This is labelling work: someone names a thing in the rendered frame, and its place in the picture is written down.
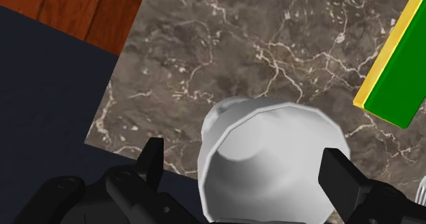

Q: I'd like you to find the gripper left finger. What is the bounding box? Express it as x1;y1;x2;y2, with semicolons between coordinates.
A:
12;137;205;224

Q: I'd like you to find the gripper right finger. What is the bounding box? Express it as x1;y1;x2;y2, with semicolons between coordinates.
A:
317;147;426;224

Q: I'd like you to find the white fork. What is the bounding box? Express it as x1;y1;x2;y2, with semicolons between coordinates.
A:
416;175;426;208

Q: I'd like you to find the white cup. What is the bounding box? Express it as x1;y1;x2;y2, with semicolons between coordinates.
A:
197;96;351;224

